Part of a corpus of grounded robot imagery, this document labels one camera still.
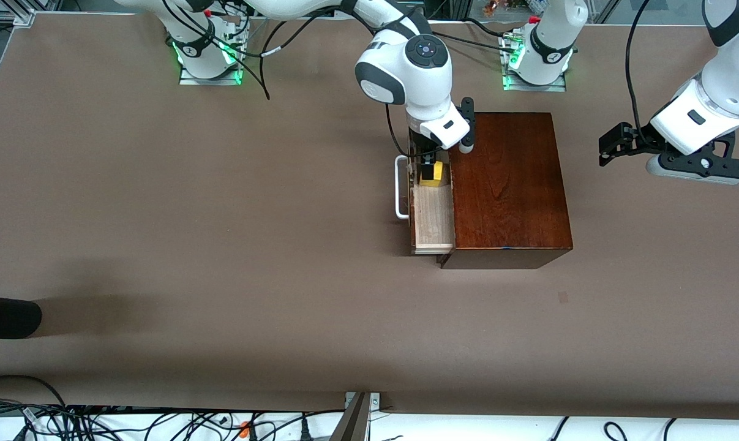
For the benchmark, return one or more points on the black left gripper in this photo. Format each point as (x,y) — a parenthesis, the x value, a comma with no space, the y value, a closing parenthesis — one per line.
(641,140)

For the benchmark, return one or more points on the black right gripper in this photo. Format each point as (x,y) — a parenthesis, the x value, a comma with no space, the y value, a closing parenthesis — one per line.
(423,149)

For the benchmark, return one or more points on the yellow wooden block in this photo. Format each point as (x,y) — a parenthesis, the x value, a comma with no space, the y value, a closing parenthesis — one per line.
(438,179)

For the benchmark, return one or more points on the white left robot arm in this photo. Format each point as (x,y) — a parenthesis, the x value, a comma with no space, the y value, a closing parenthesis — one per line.
(553,37)

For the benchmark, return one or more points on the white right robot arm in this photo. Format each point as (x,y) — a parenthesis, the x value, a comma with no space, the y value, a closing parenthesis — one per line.
(418,79)

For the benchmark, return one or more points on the dark wooden cabinet box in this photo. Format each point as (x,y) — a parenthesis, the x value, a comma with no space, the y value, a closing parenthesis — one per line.
(510,196)

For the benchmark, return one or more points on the dark metal beam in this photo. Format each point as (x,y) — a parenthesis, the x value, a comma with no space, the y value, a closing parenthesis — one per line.
(351,425)

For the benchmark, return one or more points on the black power plug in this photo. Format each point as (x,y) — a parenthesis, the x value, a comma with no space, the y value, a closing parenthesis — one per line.
(303,429)

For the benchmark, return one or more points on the black rounded object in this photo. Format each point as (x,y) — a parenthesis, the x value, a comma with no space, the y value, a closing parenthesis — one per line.
(8,316)

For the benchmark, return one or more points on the aluminium arm base plate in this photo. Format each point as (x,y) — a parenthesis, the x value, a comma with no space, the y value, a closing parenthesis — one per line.
(534,88)
(188,80)

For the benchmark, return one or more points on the silver metal bracket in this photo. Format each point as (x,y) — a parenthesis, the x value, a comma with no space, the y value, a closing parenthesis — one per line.
(375,401)

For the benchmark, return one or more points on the aluminium frame profile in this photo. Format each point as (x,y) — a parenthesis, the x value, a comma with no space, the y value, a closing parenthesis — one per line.
(23,18)

